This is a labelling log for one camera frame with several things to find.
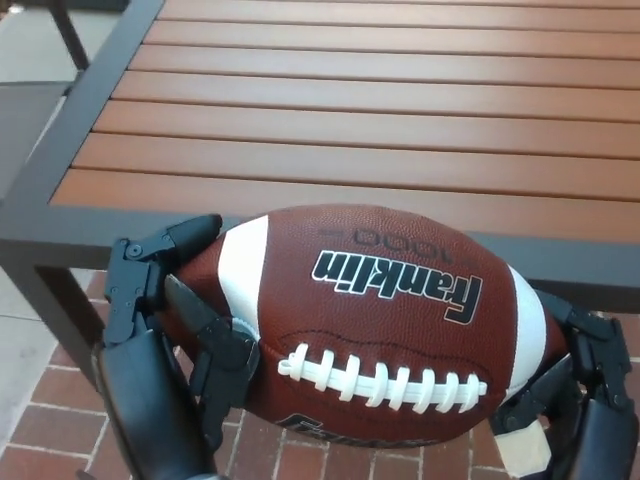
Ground wood slat table dark frame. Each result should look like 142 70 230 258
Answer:
0 0 640 381

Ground brown Franklin football white laces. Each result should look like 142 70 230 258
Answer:
162 203 571 449

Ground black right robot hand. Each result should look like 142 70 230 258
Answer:
492 289 640 480

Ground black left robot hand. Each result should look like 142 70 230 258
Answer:
92 213 261 480

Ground dark metal chair frame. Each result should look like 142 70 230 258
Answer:
0 0 92 199

